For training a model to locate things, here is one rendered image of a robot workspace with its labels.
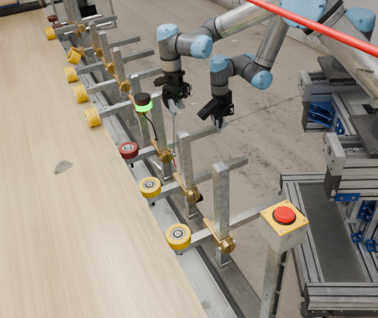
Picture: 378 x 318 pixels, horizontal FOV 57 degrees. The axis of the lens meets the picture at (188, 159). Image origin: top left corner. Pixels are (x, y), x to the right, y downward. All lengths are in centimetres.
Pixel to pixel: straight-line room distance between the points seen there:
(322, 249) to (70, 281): 131
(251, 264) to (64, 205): 120
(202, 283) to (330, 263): 81
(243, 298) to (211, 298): 14
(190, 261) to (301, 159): 160
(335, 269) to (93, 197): 123
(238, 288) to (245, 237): 101
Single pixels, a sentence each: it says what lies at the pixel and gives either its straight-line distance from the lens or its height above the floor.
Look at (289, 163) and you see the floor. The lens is 272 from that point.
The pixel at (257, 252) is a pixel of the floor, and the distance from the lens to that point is 216.
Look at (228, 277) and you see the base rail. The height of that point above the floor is 70.
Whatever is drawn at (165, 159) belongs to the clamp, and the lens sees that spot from 145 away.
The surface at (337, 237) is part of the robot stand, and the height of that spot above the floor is 21.
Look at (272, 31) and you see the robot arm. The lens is 136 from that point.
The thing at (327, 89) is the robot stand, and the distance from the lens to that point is 169.
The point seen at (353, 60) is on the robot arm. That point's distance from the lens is 105.
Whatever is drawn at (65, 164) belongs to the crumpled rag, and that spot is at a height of 91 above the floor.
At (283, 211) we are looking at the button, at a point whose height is 123.
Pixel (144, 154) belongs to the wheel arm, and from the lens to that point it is 148.
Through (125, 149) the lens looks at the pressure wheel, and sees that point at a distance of 145.
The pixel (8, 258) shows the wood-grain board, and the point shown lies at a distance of 124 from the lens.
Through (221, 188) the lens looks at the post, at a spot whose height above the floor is 109.
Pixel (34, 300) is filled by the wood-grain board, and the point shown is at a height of 90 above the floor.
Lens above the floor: 178
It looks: 40 degrees down
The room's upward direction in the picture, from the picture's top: 6 degrees counter-clockwise
